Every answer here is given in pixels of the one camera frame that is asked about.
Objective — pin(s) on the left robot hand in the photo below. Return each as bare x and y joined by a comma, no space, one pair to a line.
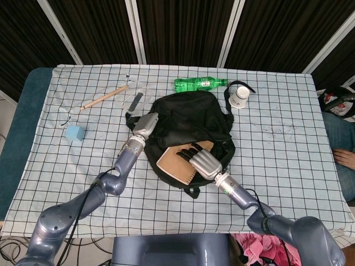
145,124

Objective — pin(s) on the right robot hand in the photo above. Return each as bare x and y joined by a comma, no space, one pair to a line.
206,164

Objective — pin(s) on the brown spiral notebook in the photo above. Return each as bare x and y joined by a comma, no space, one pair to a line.
172,166

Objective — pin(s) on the black backpack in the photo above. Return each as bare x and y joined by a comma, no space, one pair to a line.
191,116

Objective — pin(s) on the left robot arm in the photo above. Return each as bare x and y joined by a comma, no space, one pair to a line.
124,163

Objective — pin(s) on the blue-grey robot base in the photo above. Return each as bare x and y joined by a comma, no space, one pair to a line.
166,249

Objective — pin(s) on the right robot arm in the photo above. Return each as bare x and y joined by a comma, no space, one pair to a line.
238,194

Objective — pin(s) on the clear plastic case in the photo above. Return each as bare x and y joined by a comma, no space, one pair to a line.
142,104

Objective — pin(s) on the grey flat utensil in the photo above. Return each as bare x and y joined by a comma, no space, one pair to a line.
135,102

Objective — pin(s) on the wooden stick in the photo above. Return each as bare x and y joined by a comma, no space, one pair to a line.
104,97

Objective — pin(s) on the green plastic bottle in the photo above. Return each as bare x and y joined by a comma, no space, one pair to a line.
194,84

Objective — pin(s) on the checkered white tablecloth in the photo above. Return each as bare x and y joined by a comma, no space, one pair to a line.
277,166

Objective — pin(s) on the blue foam cube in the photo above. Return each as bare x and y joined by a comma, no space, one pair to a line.
75,134

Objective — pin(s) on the white paper cup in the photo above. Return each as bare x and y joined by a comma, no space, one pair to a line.
238,98

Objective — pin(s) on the clear thin-rimmed glasses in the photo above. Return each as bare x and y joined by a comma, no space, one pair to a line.
67,122

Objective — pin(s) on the pink cloth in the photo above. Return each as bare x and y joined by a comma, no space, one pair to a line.
258,246

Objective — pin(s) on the dark slatted partition panel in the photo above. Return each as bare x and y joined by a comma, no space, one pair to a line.
94,27
22,33
338,66
283,27
183,27

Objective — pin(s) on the teal table pad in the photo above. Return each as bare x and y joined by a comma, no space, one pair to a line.
25,110

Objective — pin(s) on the person in blue jeans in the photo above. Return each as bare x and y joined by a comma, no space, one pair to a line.
341,130

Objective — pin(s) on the white partition frame post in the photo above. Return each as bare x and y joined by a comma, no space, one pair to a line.
230,33
332,41
136,33
7,96
60,33

